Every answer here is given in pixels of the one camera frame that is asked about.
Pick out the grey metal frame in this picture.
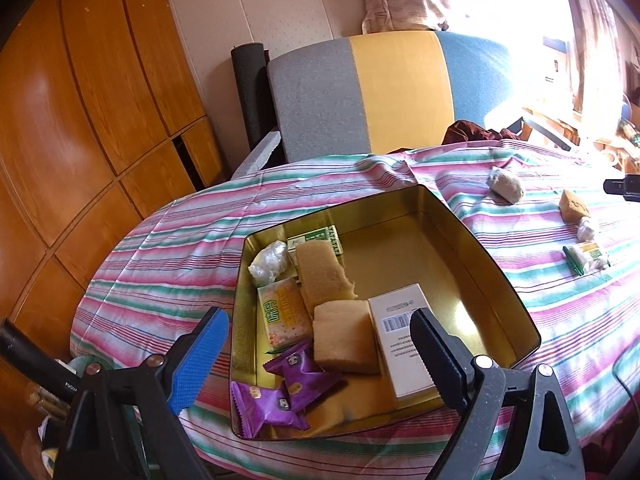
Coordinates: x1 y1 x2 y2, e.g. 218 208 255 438
505 116 576 152

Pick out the yellow sponge block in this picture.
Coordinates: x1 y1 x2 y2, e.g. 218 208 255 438
312 300 383 376
295 241 360 318
559 189 591 224

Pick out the gold metal tin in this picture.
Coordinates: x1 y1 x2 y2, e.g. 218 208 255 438
229 184 542 442

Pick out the wooden wardrobe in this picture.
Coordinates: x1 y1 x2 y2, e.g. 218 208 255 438
0 0 226 461

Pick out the black rolled mat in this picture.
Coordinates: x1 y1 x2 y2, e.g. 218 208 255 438
230 42 273 148

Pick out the small green box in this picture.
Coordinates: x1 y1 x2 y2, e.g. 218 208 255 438
287 225 346 266

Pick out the purple snack packet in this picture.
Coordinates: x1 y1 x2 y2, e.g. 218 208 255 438
230 381 311 438
263 338 346 413

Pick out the dark red cloth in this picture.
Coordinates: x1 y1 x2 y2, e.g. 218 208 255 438
442 119 526 147

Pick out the green-edged cracker packet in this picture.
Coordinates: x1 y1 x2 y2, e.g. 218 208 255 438
562 241 612 277
257 280 315 353

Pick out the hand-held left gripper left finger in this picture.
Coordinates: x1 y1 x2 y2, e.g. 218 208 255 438
52 306 231 480

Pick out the beige cardboard box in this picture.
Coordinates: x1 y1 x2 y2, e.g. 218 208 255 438
368 283 441 401

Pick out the grey wrapped lump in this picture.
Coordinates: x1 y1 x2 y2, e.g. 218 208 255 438
486 166 526 205

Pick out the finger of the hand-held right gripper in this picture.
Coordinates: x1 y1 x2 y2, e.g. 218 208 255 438
602 175 640 197

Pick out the grey yellow blue chair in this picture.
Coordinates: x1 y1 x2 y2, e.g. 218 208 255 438
265 30 526 163

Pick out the striped bed sheet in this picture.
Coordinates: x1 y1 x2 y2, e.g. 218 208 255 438
70 140 640 480

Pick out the black tube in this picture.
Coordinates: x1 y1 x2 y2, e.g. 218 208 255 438
0 317 76 403

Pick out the white foam block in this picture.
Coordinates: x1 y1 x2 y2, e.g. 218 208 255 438
231 130 283 181

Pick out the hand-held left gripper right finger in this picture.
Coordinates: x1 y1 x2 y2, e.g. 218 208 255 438
409 307 586 480

